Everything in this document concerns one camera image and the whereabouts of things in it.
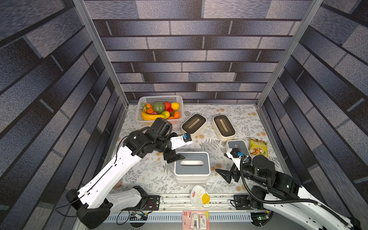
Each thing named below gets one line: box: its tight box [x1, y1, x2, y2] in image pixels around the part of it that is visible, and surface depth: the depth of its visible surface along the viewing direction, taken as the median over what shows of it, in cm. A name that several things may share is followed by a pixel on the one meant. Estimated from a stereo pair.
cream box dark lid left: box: [181, 113, 208, 138], surface depth 102 cm
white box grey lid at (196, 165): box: [174, 151, 211, 179], surface depth 71 cm
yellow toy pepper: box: [171, 102, 180, 111], surface depth 113 cm
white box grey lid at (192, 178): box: [174, 174, 211, 183], surface depth 72 cm
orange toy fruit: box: [173, 110, 180, 119], surface depth 109 cm
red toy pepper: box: [163, 101, 174, 113], surface depth 112 cm
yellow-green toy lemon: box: [161, 110, 171, 120], surface depth 105 cm
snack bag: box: [248, 137, 270, 161], surface depth 92 cm
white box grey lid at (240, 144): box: [225, 139, 252, 158], surface depth 92 cm
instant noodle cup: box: [190, 184, 211, 208], surface depth 70 cm
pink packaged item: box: [182, 210, 211, 230], surface depth 70 cm
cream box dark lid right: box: [212, 114, 237, 142], surface depth 100 cm
